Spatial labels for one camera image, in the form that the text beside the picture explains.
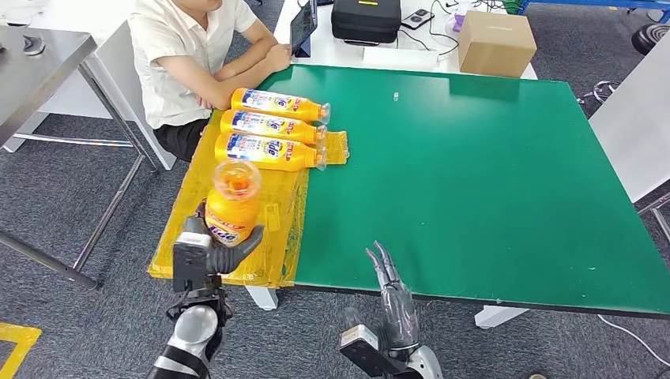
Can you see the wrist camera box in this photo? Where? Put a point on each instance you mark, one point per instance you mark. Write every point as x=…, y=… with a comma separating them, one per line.
x=366, y=350
x=191, y=267

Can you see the brown cardboard box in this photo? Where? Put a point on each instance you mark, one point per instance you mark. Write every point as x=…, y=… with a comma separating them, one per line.
x=494, y=46

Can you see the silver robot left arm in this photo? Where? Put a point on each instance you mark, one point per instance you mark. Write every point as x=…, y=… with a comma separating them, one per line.
x=191, y=335

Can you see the white board panel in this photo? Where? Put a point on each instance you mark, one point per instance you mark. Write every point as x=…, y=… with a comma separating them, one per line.
x=638, y=120

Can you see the blue metal shelf rack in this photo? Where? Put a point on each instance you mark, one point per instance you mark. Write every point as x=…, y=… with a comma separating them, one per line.
x=576, y=3

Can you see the stainless steel table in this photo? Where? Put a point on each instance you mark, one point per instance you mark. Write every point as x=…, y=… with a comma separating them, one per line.
x=36, y=89

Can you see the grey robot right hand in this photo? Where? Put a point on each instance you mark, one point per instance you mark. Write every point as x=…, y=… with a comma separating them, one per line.
x=400, y=319

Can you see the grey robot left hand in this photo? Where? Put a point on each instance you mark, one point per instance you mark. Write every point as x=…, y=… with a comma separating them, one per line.
x=230, y=259

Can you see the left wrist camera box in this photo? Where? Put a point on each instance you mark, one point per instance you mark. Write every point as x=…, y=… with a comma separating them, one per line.
x=191, y=267

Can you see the green plastic crate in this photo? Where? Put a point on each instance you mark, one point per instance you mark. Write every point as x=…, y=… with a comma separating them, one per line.
x=514, y=5

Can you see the person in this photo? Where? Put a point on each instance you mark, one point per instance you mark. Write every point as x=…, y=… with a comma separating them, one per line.
x=173, y=57

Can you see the white table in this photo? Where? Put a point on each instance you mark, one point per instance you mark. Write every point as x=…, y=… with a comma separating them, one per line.
x=337, y=55

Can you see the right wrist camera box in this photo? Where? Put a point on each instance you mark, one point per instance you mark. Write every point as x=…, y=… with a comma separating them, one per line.
x=366, y=350

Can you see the small grey metal part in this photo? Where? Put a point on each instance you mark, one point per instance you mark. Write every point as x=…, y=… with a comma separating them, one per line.
x=34, y=46

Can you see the black round stool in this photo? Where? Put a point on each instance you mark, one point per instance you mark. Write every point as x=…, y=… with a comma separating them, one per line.
x=650, y=39

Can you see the yellow taped cardboard mat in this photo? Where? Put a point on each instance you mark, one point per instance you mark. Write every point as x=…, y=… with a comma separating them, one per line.
x=282, y=246

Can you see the black carrying case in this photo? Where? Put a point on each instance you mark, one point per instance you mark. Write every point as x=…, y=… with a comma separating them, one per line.
x=366, y=22

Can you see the steel frame legs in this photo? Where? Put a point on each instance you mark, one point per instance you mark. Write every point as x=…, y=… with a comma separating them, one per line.
x=654, y=210

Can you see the small purple item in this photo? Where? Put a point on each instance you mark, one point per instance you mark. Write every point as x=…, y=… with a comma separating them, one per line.
x=457, y=22

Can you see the black remote controller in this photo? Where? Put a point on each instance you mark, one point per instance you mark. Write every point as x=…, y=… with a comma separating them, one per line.
x=417, y=19

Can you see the white table leg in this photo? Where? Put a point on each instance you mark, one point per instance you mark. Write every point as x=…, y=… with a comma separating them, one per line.
x=500, y=318
x=261, y=299

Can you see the black tablet on stand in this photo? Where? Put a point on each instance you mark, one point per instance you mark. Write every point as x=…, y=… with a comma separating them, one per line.
x=302, y=27

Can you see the orange detergent bottle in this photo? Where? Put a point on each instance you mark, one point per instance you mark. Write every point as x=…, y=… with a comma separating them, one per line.
x=272, y=105
x=267, y=128
x=261, y=153
x=233, y=214

